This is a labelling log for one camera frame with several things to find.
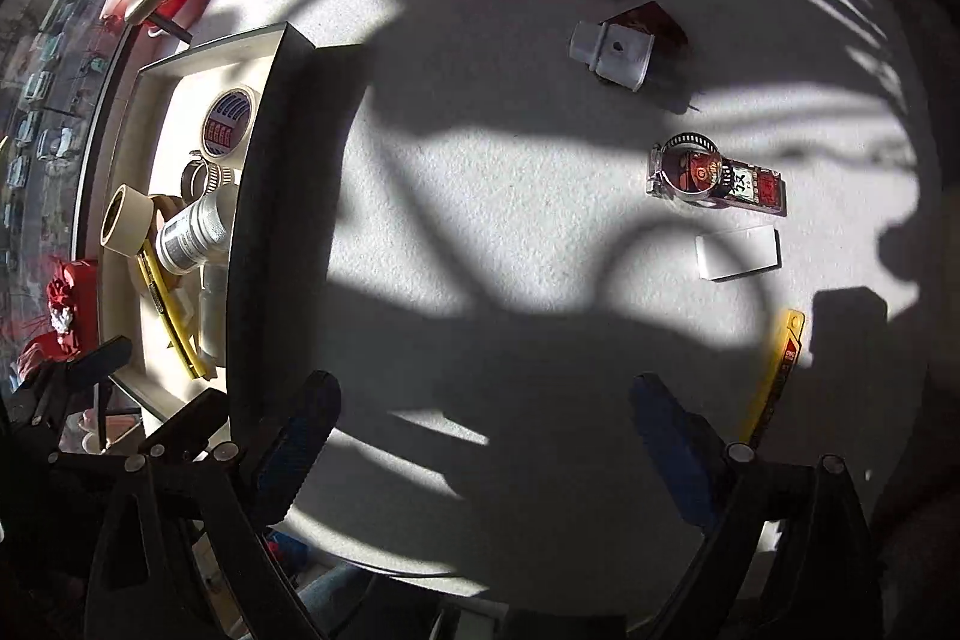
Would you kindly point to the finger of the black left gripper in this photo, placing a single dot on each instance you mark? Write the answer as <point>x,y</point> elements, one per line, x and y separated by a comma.
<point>44,399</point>
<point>183,439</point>

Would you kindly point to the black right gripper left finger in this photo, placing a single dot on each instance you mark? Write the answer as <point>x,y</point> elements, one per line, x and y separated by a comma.
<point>255,490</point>

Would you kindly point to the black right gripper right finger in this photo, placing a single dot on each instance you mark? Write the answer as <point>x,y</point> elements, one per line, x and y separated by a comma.
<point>785,551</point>

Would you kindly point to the yellow utility knife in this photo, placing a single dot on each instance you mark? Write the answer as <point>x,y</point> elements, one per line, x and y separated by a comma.
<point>169,313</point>

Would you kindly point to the beige masking tape roll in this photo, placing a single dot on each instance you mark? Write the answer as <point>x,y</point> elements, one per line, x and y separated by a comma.
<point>126,223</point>

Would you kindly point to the yellow blade refill case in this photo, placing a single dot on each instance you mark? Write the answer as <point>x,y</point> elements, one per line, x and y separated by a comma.
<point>782,356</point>

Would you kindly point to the large white bottle grey label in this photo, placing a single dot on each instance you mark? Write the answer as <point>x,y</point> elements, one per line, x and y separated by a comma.
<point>200,233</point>

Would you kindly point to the steel hose clamp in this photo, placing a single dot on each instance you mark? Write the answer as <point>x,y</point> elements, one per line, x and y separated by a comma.
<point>200,176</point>
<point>688,167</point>

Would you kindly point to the white sticky note pad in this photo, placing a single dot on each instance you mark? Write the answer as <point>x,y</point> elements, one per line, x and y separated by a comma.
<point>726,255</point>

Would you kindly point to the white power adapter plug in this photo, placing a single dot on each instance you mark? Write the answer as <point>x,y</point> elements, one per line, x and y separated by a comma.
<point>614,53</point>

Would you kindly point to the small white bottle yellow label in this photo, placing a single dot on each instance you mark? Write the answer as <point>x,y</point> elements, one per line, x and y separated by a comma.
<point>213,282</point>

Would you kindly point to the red plastic stool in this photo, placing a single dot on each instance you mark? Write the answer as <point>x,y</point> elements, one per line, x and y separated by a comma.
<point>68,326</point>

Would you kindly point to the grey shallow storage tray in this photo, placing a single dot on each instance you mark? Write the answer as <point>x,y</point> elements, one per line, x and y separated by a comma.
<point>284,223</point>

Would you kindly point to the tape roll with blue-red core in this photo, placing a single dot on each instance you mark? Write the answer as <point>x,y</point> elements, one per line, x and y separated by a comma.
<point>227,125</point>

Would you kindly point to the red patterned lighter with cap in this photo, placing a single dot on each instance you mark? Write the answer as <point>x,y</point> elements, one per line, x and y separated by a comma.
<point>754,188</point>

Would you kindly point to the red lighter with gold characters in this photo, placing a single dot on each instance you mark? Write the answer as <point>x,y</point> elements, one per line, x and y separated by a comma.
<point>651,19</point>

